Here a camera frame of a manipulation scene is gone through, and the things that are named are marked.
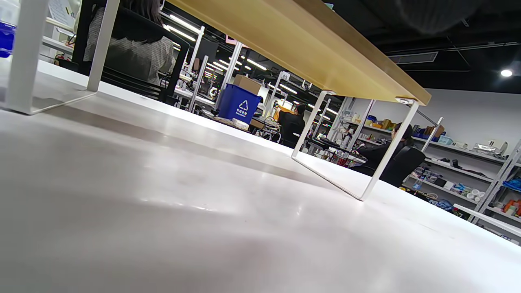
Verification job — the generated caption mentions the clear plastic storage box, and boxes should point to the clear plastic storage box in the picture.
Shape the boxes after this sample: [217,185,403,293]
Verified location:
[0,20,17,58]

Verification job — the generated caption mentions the blue recycling bin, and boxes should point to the blue recycling bin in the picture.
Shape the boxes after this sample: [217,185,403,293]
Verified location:
[216,83,262,125]

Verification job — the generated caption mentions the brown cardboard box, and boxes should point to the brown cardboard box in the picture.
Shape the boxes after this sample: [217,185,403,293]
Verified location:
[233,74,262,95]

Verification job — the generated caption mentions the wooden tabletop organizer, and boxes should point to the wooden tabletop organizer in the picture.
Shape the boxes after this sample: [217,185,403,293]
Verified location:
[4,0,432,202]

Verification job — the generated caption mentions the person's left hand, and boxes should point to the person's left hand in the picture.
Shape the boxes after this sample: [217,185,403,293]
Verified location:
[397,0,483,34]

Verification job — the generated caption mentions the metal shelving unit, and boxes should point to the metal shelving unit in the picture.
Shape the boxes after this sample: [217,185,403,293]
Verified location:
[342,96,521,245]

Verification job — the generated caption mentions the black office chair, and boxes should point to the black office chair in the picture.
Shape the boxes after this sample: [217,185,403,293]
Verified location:
[73,0,190,102]
[381,146,427,188]

